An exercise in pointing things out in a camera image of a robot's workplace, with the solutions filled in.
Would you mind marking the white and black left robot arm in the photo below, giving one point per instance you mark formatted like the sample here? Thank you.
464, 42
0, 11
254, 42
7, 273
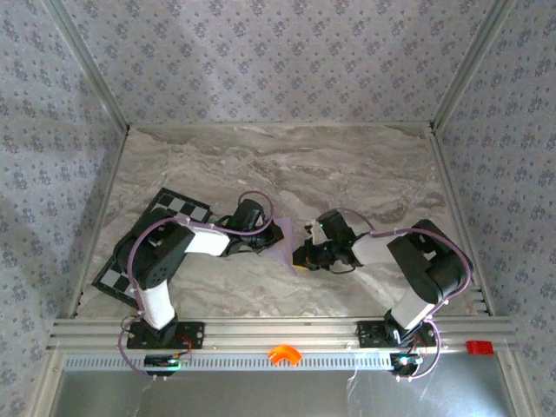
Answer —
160, 256

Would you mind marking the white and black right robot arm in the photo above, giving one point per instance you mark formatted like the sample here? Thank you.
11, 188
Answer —
430, 265

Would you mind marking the orange curved plastic piece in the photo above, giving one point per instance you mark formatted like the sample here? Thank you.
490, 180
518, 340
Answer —
284, 349

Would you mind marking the grey metal panel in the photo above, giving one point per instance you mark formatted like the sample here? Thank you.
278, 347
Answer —
278, 395

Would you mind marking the small lit circuit board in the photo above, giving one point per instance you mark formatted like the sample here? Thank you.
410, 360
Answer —
163, 360
404, 361

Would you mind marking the black and grey checkerboard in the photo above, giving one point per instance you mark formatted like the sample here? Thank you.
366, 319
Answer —
110, 280

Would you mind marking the red plastic block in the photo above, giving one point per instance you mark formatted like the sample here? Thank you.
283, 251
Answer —
480, 347

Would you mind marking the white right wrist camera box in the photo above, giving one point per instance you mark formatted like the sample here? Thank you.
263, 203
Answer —
313, 232

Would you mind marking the long aluminium base rail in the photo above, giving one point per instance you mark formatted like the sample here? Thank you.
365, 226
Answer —
278, 332

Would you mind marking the short aluminium table rail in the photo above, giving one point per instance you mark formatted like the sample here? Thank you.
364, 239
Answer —
278, 124

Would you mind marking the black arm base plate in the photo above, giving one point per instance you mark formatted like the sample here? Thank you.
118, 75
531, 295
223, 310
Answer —
193, 334
369, 334

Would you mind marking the aluminium table side rail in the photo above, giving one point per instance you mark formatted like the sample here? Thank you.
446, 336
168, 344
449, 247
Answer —
454, 191
102, 215

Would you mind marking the aluminium frame post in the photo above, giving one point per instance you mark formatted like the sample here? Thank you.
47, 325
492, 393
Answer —
90, 65
471, 65

